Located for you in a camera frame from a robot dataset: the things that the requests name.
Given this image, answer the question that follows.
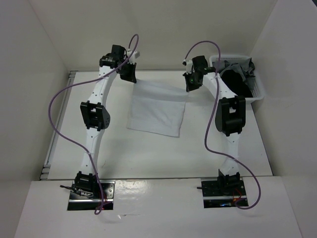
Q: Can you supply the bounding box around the white skirt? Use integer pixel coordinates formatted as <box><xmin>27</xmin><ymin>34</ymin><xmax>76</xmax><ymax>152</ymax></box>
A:
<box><xmin>126</xmin><ymin>80</ymin><xmax>188</xmax><ymax>138</ymax></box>

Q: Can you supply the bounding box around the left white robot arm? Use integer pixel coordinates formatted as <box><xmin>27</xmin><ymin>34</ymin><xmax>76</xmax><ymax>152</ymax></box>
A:
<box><xmin>73</xmin><ymin>45</ymin><xmax>140</xmax><ymax>198</ymax></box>

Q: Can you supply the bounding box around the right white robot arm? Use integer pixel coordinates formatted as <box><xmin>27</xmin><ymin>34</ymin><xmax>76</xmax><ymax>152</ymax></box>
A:
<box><xmin>183</xmin><ymin>56</ymin><xmax>246</xmax><ymax>195</ymax></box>

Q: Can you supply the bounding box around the black skirt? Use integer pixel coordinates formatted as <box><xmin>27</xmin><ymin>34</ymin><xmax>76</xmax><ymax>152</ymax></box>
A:
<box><xmin>221</xmin><ymin>69</ymin><xmax>253</xmax><ymax>98</ymax></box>

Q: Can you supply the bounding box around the grey skirt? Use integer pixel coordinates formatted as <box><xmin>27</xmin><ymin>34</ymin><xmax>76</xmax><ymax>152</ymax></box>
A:
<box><xmin>211</xmin><ymin>57</ymin><xmax>256</xmax><ymax>90</ymax></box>

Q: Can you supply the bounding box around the white plastic basket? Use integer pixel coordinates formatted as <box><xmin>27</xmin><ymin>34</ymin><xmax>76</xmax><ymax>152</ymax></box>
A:
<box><xmin>209</xmin><ymin>55</ymin><xmax>264</xmax><ymax>104</ymax></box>

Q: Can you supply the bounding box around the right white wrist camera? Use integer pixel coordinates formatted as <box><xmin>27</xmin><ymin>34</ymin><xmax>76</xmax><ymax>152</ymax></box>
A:
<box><xmin>183</xmin><ymin>59</ymin><xmax>195</xmax><ymax>74</ymax></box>

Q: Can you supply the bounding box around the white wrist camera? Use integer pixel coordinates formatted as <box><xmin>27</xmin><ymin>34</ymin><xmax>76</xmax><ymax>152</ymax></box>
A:
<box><xmin>183</xmin><ymin>59</ymin><xmax>195</xmax><ymax>74</ymax></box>
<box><xmin>127</xmin><ymin>51</ymin><xmax>140</xmax><ymax>61</ymax></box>

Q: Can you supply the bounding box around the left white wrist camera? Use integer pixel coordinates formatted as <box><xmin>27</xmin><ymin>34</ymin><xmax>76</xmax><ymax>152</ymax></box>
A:
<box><xmin>127</xmin><ymin>51</ymin><xmax>140</xmax><ymax>61</ymax></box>

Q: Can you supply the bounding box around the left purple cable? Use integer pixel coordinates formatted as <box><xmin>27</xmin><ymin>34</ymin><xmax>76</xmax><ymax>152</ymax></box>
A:
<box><xmin>49</xmin><ymin>34</ymin><xmax>139</xmax><ymax>215</ymax></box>

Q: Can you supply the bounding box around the purple cable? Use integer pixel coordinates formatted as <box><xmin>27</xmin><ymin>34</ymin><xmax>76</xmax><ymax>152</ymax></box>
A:
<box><xmin>184</xmin><ymin>41</ymin><xmax>262</xmax><ymax>210</ymax></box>
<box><xmin>49</xmin><ymin>34</ymin><xmax>139</xmax><ymax>215</ymax></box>

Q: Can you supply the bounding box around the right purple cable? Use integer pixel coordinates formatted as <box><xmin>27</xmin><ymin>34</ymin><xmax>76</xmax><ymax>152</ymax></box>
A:
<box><xmin>184</xmin><ymin>41</ymin><xmax>262</xmax><ymax>210</ymax></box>

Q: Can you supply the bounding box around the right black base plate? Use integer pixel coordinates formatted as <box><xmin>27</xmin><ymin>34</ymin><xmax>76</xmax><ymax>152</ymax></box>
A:
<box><xmin>197</xmin><ymin>178</ymin><xmax>249</xmax><ymax>208</ymax></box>

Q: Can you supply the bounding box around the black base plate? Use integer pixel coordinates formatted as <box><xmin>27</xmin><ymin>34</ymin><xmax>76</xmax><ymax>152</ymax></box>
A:
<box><xmin>60</xmin><ymin>180</ymin><xmax>115</xmax><ymax>211</ymax></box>
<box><xmin>197</xmin><ymin>178</ymin><xmax>249</xmax><ymax>208</ymax></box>

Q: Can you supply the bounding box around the aluminium table edge rail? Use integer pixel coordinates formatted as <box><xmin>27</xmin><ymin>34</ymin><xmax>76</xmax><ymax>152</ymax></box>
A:
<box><xmin>39</xmin><ymin>70</ymin><xmax>78</xmax><ymax>181</ymax></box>

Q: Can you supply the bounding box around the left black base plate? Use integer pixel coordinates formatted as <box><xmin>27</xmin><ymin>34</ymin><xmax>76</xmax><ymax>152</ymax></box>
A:
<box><xmin>60</xmin><ymin>180</ymin><xmax>115</xmax><ymax>211</ymax></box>

